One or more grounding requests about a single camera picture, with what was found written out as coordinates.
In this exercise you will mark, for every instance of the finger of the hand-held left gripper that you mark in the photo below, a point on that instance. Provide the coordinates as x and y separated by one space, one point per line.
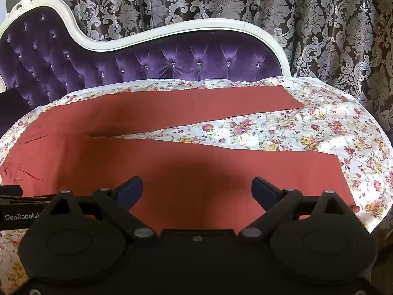
36 198

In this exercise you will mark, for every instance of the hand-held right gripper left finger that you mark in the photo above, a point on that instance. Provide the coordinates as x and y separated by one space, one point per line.
131 192

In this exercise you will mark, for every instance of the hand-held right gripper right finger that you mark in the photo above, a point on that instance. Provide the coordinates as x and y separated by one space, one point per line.
262 192

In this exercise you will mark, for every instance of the rust red pants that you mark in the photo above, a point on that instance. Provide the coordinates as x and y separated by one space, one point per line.
172 172

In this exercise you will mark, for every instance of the floral blanket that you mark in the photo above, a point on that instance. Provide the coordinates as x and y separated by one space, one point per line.
322 135

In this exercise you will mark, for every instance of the purple tufted sofa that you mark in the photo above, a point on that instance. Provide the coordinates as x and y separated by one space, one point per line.
70 58

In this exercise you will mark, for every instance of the grey damask curtain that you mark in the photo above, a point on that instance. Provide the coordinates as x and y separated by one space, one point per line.
307 15

